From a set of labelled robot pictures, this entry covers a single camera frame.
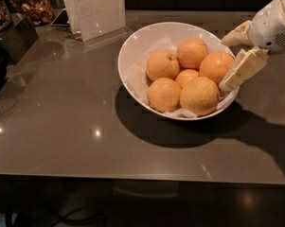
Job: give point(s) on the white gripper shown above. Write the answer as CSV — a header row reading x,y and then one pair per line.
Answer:
x,y
270,27

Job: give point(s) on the white ceramic bowl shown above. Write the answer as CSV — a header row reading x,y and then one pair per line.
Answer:
x,y
174,29

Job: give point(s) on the white paper liner in bowl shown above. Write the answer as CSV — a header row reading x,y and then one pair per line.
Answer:
x,y
132,61

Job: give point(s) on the small orange in centre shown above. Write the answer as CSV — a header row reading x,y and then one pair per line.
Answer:
x,y
185,76

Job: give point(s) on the clear acrylic sign holder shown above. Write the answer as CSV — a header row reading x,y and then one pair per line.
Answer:
x,y
96,21

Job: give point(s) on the black smartphone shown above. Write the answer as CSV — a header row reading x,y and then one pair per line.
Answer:
x,y
61,19

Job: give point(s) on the jar of dried snacks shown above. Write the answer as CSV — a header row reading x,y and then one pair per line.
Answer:
x,y
40,12

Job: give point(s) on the black box stand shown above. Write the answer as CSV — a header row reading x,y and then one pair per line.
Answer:
x,y
15,41

